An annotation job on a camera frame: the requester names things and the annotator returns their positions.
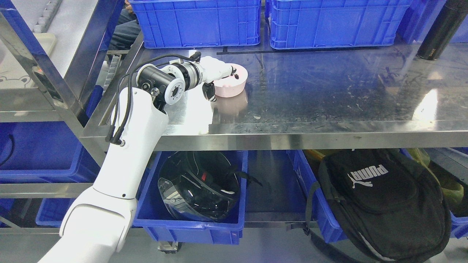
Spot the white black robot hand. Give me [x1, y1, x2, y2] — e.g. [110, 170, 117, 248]
[198, 56, 239, 102]

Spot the pink ikea bowl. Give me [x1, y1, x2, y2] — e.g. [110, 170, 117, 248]
[214, 63, 248, 97]

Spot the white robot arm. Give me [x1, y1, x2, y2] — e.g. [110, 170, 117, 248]
[40, 52, 233, 263]

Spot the steel shelf rack right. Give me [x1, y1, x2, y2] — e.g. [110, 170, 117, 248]
[80, 31, 468, 230]

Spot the steel shelf rack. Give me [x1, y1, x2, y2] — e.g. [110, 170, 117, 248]
[1, 0, 124, 233]
[80, 31, 468, 230]

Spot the steel shelf rack left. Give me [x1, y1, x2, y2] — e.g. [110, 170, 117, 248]
[1, 0, 124, 233]

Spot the blue crate top left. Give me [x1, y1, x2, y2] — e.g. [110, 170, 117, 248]
[130, 0, 262, 49]

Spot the blue crate top right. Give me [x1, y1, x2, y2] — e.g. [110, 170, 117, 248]
[265, 0, 412, 50]

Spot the black motorcycle helmet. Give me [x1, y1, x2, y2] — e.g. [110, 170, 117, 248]
[158, 151, 261, 222]

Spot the blue crate holding helmet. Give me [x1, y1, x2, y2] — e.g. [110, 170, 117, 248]
[133, 151, 249, 245]

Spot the blue crate lower left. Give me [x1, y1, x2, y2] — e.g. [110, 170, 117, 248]
[0, 122, 100, 183]

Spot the cream bear tray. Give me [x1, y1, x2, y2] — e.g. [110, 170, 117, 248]
[0, 32, 57, 90]

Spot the blue crate under backpack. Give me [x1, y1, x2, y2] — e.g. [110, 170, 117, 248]
[286, 150, 348, 243]

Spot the black puma backpack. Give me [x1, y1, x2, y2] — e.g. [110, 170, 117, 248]
[303, 149, 452, 263]

